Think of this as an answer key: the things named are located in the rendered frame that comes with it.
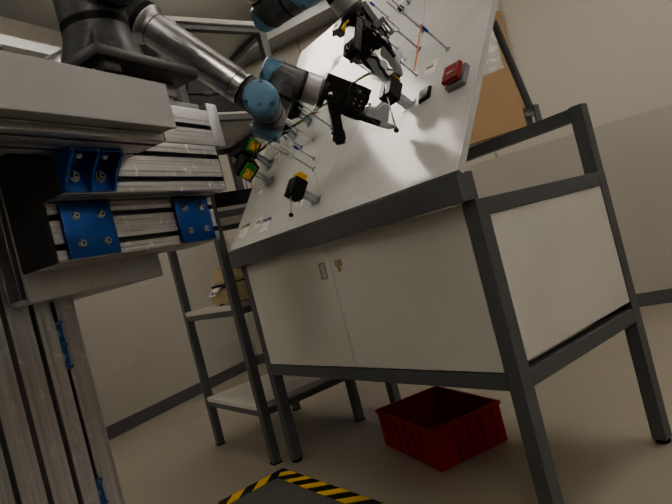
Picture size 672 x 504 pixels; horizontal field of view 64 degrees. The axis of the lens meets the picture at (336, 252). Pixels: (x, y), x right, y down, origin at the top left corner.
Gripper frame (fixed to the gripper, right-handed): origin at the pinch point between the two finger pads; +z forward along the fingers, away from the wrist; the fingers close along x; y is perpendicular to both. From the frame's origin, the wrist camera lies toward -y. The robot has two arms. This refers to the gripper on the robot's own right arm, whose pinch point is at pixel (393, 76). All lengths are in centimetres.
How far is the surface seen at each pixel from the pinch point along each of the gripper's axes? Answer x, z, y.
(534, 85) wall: 62, 74, 201
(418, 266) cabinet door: 3, 39, -34
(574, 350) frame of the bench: -18, 76, -31
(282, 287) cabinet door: 71, 35, -27
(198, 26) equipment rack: 92, -59, 41
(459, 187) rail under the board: -20.2, 24.3, -32.3
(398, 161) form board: 0.4, 16.5, -18.7
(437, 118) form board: -12.0, 13.3, -12.1
